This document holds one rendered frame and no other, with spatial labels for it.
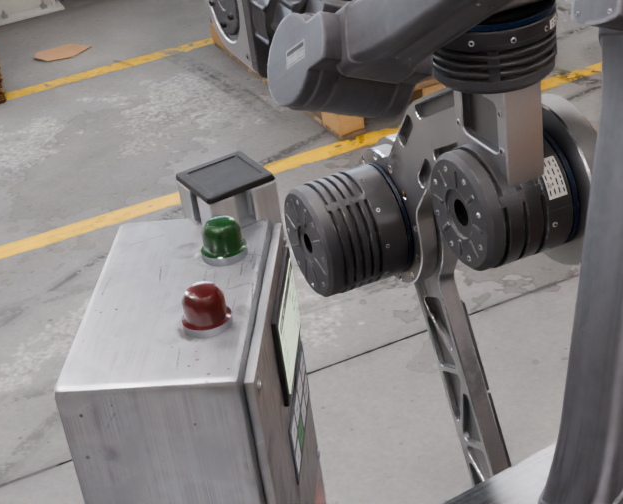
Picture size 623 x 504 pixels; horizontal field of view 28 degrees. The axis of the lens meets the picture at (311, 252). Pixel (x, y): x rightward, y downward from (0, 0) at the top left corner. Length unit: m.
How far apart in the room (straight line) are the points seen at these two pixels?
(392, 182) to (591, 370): 1.18
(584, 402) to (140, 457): 0.25
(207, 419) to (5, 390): 2.73
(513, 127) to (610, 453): 0.68
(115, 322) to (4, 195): 3.70
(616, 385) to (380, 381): 2.38
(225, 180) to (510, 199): 0.68
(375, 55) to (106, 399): 0.43
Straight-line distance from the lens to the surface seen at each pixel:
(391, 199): 1.86
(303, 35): 1.00
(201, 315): 0.63
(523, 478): 1.51
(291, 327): 0.72
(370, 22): 0.96
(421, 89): 4.37
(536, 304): 3.31
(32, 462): 3.06
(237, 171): 0.74
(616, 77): 0.72
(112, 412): 0.62
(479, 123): 1.41
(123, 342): 0.64
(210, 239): 0.69
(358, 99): 1.02
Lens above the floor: 1.82
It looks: 30 degrees down
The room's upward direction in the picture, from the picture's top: 8 degrees counter-clockwise
